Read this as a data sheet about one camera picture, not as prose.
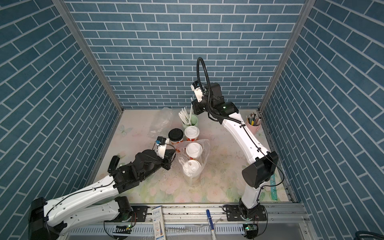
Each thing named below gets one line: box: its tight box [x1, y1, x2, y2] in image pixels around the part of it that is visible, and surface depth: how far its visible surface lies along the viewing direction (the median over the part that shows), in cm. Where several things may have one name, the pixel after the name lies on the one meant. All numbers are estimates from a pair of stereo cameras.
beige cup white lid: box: [182, 159, 202, 186], surface depth 72 cm
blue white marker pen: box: [206, 209, 217, 240], surface depth 71 cm
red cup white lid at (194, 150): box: [186, 142, 203, 160], surface depth 80 cm
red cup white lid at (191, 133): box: [184, 125, 200, 142], surface depth 88 cm
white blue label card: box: [151, 205, 166, 240], surface depth 71 cm
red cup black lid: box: [168, 128, 184, 144], surface depth 86 cm
